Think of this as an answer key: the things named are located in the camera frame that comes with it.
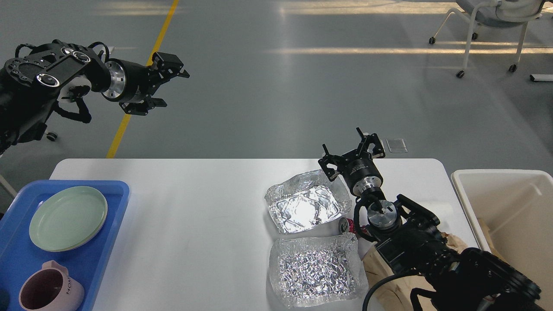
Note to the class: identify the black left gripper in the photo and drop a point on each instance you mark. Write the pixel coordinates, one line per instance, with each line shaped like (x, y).
(133, 85)

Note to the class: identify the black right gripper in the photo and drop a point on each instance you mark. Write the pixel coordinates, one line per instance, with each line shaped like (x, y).
(357, 167)

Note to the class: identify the light green plate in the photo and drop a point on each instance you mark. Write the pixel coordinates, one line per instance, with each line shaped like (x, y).
(68, 219)

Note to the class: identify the pink mug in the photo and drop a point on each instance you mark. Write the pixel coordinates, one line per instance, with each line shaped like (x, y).
(51, 289)

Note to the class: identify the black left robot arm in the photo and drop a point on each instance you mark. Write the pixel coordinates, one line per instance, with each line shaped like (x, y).
(54, 78)

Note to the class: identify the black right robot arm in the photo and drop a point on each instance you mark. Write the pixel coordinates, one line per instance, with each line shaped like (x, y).
(406, 236)

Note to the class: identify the upper aluminium foil tray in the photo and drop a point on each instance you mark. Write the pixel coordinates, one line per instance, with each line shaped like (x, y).
(305, 201)

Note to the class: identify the aluminium foil tray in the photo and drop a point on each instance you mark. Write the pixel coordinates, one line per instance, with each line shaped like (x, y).
(307, 272)
(305, 201)

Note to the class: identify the crushed red soda can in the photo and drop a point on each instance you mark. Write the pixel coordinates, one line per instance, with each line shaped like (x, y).
(346, 225)

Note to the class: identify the lower aluminium foil tray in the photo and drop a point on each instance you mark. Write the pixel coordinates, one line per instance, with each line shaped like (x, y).
(307, 272)

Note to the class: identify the brown paper bag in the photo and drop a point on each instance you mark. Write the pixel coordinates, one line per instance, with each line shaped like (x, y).
(394, 295)

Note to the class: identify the white plastic bin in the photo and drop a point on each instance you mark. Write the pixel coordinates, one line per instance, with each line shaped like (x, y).
(511, 214)

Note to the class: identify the white chair at left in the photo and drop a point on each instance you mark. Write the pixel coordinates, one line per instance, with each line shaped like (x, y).
(8, 188)

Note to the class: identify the blue plastic tray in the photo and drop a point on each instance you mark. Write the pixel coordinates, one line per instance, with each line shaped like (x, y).
(20, 258)

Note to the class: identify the white bar on floor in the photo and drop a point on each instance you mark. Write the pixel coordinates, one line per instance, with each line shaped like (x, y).
(538, 77)

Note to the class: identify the white office chair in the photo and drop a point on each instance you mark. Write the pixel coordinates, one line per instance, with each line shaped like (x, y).
(496, 14)

